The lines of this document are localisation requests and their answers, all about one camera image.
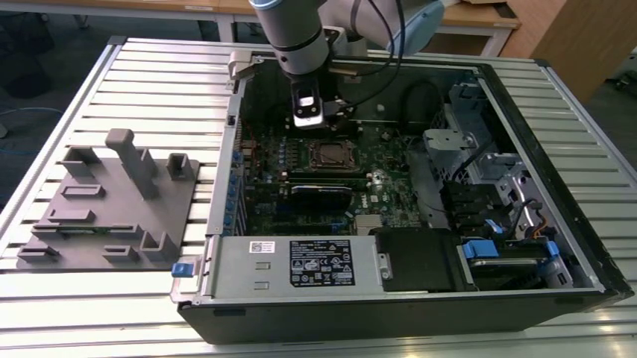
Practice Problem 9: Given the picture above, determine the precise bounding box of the silver-topped CPU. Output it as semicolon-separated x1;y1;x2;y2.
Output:
318;143;350;165

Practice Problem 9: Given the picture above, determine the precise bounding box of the metal socket cover frame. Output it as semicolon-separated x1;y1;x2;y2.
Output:
311;140;358;169

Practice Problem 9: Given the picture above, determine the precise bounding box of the CPU socket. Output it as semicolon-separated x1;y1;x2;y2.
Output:
306;138;365;173

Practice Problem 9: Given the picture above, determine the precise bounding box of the black RAM slot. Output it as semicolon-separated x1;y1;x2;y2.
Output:
286;167;374;180

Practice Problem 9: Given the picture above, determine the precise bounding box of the green motherboard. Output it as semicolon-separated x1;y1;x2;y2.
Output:
236;122;442;238

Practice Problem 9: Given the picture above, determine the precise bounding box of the black graphics card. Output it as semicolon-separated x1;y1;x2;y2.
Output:
287;183;355;221

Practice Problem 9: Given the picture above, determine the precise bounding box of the silver finned heat sink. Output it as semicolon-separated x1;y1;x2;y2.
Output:
355;213;389;229

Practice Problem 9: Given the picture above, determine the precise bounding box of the silver drive cage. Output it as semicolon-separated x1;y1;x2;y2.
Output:
447;84;561;239

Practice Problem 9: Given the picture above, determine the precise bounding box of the black fan shroud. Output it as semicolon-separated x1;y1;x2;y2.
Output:
373;227;478;294

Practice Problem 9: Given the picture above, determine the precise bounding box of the wooden cabinet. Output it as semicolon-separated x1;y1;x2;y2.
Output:
499;0;637;105

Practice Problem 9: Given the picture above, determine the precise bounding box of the silver power supply unit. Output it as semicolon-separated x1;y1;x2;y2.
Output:
196;234;394;299

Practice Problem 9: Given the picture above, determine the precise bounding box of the grey parts rack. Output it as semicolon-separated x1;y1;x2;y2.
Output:
13;128;203;271

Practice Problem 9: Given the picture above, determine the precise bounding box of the black office chair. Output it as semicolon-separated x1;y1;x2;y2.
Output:
0;10;56;100

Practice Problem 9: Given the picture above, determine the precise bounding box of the green RAM stick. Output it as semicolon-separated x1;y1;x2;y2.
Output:
56;227;114;236

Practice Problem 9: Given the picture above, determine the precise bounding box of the black PC case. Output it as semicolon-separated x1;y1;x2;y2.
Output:
176;50;636;346

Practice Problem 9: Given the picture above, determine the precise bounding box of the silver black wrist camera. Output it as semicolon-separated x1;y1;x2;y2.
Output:
291;87;334;131

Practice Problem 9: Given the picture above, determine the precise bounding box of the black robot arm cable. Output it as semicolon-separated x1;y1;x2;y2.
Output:
346;0;407;109

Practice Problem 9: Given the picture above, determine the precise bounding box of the silver metal bracket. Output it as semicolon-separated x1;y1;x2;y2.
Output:
422;128;474;150

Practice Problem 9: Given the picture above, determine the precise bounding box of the wooden desk white frame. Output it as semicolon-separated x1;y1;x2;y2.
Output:
231;0;522;57
0;0;235;44

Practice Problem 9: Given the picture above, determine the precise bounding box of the black drive cable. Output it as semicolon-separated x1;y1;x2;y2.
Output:
510;198;545;238

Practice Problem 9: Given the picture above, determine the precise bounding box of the blue disk carrier handle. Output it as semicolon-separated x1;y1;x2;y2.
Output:
459;240;501;259

